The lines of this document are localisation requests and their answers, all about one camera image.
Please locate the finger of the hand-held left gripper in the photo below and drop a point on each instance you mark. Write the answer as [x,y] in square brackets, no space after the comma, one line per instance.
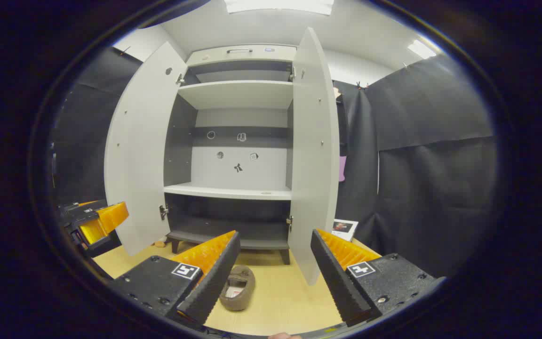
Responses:
[111,216]
[93,231]

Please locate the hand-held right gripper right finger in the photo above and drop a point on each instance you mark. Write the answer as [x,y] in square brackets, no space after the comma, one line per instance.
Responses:
[337,282]

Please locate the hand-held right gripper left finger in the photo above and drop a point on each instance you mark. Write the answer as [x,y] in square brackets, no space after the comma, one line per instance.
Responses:
[214,287]

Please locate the brown plush shoe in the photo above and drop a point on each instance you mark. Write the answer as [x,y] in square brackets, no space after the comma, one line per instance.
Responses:
[238,296]

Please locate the light grey cabinet door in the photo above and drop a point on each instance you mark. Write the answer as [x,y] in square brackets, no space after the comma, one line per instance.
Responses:
[139,155]
[313,155]

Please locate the penguin plush toy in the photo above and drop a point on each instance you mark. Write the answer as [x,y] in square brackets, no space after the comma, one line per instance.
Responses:
[160,244]

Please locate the black backdrop cloth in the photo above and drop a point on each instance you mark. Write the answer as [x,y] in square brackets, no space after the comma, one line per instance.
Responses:
[431,188]

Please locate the small ceiling light panel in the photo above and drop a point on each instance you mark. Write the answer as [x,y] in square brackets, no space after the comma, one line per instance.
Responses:
[421,48]

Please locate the large ceiling light panel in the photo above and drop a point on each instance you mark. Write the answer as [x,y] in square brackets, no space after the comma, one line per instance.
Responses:
[278,5]

